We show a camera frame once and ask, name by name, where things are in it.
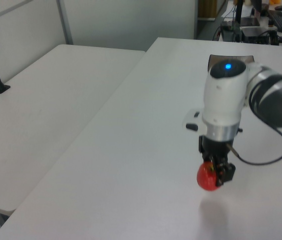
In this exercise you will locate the small electronics box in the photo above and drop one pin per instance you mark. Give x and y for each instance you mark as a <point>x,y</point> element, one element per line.
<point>229,31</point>

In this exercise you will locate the brown square ceramic plate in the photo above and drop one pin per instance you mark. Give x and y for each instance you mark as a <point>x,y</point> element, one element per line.
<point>231,57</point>

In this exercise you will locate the yellow toy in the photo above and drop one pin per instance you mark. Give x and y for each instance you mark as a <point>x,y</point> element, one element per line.
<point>275,1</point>

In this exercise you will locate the red apple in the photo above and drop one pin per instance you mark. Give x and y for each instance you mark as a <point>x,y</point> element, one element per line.
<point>206,178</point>

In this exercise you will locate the white side table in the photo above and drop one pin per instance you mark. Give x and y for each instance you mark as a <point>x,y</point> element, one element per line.
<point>43,112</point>

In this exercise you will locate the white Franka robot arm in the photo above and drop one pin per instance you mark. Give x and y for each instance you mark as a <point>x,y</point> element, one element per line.
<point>221,100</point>

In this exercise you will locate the black monitor stand pole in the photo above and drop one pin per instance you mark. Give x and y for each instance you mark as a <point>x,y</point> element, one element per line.
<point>239,12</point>

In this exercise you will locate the black equipment box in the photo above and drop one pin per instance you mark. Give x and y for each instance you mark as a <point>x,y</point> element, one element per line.
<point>256,35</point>

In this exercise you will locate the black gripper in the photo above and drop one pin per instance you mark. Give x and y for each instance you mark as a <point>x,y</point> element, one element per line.
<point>216,148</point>

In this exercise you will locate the flat dark tablet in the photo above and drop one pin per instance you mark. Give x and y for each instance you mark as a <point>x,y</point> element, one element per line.
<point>250,21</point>

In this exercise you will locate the black keyboard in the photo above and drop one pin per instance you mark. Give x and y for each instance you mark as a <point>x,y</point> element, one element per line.
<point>281,20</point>

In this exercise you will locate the grey metal partition post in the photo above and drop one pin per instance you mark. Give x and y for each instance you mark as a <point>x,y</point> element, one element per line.
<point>64,22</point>

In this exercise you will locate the brown wooden cabinet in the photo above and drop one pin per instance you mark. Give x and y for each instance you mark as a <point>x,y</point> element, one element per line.
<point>207,8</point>

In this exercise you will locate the black computer mouse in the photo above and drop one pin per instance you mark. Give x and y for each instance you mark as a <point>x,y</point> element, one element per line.
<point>280,8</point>

